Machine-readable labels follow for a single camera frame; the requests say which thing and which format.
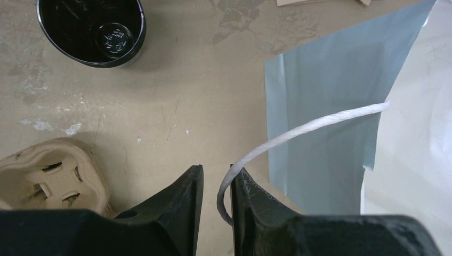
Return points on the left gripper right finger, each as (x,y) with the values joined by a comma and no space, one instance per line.
(262,225)

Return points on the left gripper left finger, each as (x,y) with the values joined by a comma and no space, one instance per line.
(167,223)

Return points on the light blue paper bag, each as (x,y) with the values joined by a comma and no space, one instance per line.
(359,123)

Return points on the brown pulp cup carrier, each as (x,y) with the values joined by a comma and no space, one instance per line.
(58,174)

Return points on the black paper cup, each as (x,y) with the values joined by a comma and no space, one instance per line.
(99,34)

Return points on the cream paper bag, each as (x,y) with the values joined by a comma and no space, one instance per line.
(280,3)

